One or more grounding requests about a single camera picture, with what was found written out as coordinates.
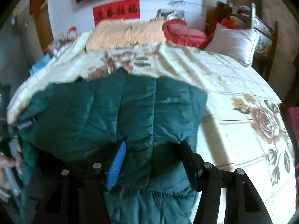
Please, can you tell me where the bed with floral checked sheet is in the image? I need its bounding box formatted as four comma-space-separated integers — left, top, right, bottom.
7, 30, 297, 224

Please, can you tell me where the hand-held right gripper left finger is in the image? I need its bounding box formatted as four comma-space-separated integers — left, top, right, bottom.
33, 141, 127, 224

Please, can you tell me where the red wall banner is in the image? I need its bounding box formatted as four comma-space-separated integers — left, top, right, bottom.
93, 0, 141, 26

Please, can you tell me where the wooden chair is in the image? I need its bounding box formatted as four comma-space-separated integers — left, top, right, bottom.
251, 3, 279, 75

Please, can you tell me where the red and white plush toy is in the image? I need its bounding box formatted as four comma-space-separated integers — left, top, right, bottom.
67, 26, 78, 40

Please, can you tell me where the red frilled cushion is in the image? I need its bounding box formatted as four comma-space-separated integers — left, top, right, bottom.
162, 20, 212, 49

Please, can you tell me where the photo frame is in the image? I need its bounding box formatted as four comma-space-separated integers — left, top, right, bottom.
156, 9, 185, 20

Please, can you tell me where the person's left hand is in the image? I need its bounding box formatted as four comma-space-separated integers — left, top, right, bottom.
0, 145, 23, 201

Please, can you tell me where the wooden door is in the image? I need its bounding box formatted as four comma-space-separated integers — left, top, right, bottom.
30, 0, 54, 52

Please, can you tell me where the grey refrigerator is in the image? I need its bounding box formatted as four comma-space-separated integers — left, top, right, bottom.
0, 12, 45, 87

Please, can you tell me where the dark red cloth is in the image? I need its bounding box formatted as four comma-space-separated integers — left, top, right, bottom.
280, 103, 299, 145

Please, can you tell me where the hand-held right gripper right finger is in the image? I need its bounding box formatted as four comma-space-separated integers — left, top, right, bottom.
180, 141, 272, 224

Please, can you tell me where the peach frilled pillow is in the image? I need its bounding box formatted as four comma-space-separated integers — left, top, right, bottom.
86, 19, 167, 51

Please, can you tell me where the red fringed wall hanging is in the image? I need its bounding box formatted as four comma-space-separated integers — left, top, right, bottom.
29, 0, 48, 12

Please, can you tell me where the white pillow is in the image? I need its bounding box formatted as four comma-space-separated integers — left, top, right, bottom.
206, 23, 260, 66

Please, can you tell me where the dark green quilted jacket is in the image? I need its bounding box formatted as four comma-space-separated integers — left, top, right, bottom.
17, 68, 208, 224

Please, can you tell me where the blue bag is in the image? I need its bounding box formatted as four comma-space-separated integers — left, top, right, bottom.
29, 54, 53, 75

